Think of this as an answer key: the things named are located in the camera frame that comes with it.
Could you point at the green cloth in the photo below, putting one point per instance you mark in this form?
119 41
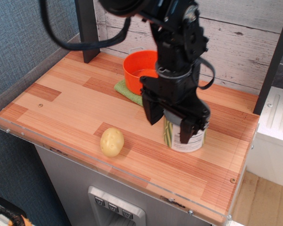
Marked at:
121 88

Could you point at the silver toy fridge cabinet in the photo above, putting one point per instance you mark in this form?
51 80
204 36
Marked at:
91 198

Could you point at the dark grey right post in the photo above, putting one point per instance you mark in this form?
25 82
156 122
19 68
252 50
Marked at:
270 76

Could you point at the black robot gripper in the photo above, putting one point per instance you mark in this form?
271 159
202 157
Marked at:
178 96

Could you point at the toy corn can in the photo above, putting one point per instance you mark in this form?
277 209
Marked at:
172 135

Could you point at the yellow toy potato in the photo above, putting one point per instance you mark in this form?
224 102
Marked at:
112 142

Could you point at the dark grey left post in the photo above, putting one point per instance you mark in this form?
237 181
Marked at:
86 21

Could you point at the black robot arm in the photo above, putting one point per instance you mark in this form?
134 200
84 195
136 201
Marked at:
180 42

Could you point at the white toy sink unit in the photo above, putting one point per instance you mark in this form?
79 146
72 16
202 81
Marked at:
265 158

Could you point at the black orange bag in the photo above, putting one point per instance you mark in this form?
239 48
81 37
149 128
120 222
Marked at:
11 215

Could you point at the dark grey post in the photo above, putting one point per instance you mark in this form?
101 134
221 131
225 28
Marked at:
86 21
270 76

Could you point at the clear acrylic guard rail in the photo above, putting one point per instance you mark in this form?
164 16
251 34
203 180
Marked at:
68 107

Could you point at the orange toy pot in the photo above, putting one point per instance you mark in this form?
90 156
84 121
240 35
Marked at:
138 64

